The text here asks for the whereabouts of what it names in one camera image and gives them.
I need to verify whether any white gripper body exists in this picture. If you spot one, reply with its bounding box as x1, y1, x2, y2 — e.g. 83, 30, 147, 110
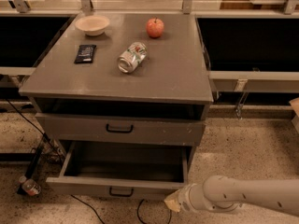
178, 184, 205, 213

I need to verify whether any black power strip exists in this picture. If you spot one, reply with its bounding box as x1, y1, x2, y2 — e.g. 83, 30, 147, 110
17, 140, 45, 195

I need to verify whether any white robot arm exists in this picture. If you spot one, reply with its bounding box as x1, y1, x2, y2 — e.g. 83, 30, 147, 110
164, 175, 299, 217

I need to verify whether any grey drawer cabinet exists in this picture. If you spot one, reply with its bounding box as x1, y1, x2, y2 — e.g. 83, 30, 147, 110
18, 12, 214, 161

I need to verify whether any red apple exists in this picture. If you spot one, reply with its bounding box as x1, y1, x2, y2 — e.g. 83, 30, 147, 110
146, 18, 164, 38

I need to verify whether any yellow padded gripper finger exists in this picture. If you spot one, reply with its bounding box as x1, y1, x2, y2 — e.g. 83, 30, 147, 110
164, 190, 182, 213

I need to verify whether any grey top drawer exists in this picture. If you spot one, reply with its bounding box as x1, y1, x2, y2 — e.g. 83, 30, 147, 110
36, 113, 205, 146

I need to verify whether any black floor cable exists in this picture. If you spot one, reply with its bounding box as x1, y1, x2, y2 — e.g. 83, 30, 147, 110
5, 99, 173, 224

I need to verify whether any silver soda can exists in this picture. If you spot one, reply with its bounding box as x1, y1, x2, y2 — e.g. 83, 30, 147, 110
118, 42, 147, 74

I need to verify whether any black snack bar packet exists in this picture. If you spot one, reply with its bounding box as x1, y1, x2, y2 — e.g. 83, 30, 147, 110
74, 45, 96, 63

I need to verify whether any grey drawer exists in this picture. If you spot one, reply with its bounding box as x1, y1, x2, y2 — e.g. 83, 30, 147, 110
36, 113, 205, 146
47, 141, 188, 200

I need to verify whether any beige paper bowl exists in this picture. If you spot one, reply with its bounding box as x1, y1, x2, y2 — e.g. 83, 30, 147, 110
75, 15, 110, 36

